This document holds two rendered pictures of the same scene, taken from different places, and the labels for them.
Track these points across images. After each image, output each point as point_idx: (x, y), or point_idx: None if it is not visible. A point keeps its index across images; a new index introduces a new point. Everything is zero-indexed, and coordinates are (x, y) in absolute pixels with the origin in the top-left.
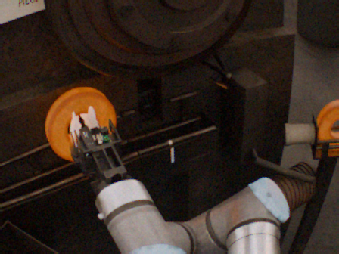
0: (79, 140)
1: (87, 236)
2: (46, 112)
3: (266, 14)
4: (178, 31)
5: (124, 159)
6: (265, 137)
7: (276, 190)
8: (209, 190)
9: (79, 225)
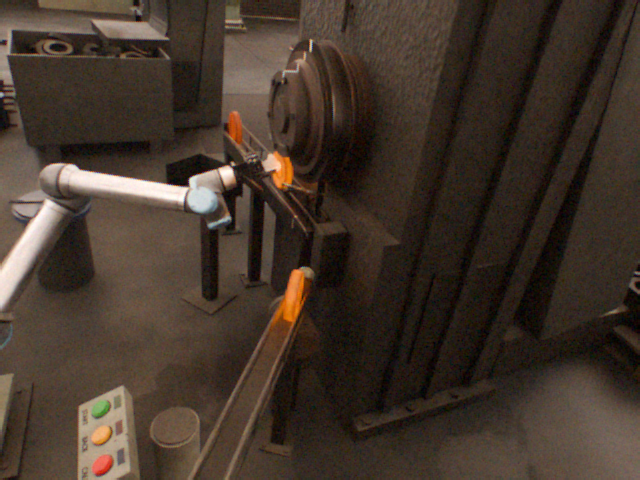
0: (249, 154)
1: (291, 250)
2: None
3: (390, 217)
4: (277, 141)
5: (285, 204)
6: (352, 312)
7: (205, 198)
8: (325, 302)
9: (291, 239)
